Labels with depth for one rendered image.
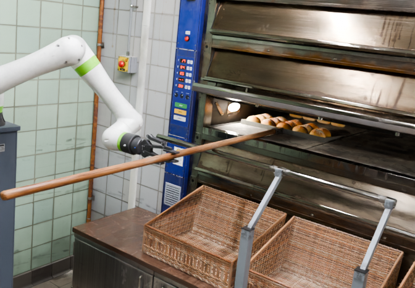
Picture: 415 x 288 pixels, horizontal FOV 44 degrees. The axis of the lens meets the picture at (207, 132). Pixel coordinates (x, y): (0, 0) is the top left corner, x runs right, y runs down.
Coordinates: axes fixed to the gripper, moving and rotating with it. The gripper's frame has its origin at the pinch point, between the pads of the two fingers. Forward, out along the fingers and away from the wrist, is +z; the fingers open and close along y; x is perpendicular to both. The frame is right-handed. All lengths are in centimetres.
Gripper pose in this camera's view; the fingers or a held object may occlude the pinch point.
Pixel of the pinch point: (171, 155)
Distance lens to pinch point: 217.4
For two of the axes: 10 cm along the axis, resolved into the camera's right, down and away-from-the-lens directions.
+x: -5.8, 1.0, -8.1
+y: -1.0, 9.7, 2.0
